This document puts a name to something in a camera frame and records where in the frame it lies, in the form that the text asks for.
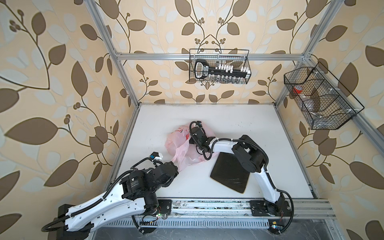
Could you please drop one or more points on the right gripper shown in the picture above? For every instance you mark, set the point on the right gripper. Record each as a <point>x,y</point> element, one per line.
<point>190,140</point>

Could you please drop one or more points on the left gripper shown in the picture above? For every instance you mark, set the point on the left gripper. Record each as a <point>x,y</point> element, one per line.
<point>177,172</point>

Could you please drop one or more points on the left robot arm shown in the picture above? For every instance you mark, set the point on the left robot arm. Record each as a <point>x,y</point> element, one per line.
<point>132,194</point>

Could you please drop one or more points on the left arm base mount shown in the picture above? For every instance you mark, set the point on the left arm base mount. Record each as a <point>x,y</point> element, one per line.
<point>164,207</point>

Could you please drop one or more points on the black socket tool set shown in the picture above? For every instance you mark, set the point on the black socket tool set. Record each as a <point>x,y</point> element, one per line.
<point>203,70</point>

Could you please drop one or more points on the red capped clear bottle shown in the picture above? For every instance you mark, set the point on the red capped clear bottle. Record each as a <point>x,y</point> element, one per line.
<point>297,90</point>

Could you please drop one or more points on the black wire basket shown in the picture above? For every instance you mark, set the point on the black wire basket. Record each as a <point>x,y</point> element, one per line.
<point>235,57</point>
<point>326,103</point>

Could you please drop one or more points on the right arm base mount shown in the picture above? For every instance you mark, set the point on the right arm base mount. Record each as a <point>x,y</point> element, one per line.
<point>261,208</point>

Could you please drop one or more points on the black wire basket right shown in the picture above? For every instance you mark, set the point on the black wire basket right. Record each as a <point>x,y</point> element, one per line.
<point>326,103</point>

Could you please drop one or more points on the black square tray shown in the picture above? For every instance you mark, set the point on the black square tray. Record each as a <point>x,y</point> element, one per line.
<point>229,172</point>

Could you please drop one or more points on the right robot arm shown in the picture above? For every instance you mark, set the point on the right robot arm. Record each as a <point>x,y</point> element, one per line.
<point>250,156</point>

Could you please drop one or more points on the black wire basket rear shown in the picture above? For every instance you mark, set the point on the black wire basket rear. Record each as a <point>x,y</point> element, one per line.
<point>235,57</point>

